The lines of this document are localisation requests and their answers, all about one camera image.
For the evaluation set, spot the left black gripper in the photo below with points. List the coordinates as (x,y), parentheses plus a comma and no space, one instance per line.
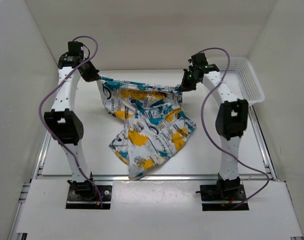
(93,75)

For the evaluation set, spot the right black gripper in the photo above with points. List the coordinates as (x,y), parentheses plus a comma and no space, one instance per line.
(185,86)

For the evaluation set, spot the patterned teal yellow shorts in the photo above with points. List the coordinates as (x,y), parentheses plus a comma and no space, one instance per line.
(155,125)

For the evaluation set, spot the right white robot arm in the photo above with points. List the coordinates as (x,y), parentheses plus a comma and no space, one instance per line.
(231,120)

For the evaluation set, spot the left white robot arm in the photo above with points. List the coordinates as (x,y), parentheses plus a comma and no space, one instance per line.
(65,127)

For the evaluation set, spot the white plastic basket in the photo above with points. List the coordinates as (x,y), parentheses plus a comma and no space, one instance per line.
(240,78)

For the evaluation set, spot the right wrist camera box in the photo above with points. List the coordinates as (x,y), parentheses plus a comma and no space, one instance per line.
(198,62)

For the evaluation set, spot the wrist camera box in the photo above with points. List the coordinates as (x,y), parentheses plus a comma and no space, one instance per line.
(75,49)
(198,62)

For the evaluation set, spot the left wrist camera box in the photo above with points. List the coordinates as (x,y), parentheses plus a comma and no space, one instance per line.
(75,49)

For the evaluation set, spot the aluminium front rail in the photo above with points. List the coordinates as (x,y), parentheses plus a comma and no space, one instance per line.
(194,177)

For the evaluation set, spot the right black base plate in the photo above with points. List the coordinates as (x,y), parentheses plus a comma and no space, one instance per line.
(213,200)

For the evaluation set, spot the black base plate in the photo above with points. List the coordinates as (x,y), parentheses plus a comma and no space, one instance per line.
(91,202)
(213,200)

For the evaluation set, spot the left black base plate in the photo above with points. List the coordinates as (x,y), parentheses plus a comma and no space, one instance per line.
(91,202)

